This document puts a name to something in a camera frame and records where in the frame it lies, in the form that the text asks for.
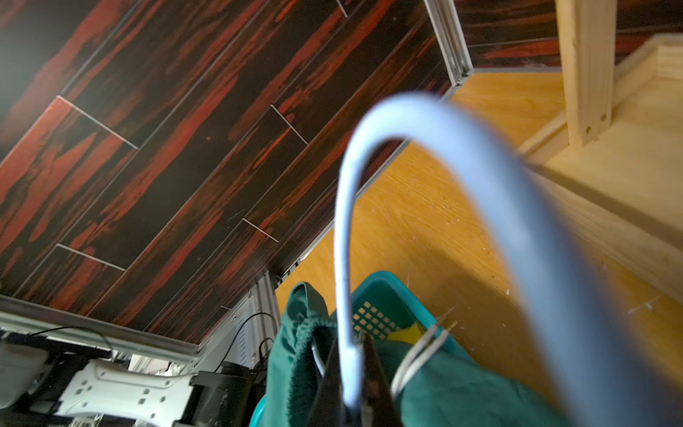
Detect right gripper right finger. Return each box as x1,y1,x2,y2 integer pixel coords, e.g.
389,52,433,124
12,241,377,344
361,334,403,427

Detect wooden clothes rack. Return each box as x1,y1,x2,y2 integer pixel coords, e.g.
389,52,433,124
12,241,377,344
519,1,682,300

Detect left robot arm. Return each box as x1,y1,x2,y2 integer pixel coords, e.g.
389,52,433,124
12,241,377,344
1,333,263,426

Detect green shorts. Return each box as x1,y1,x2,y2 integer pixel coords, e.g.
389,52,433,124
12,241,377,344
261,282,569,426

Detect blue wire hanger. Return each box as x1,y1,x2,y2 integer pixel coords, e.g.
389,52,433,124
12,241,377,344
334,92,682,426

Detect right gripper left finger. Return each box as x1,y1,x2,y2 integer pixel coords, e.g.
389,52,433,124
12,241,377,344
307,342,344,427

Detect turquoise plastic basket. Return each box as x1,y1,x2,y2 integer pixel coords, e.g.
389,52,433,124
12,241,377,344
247,270,471,427

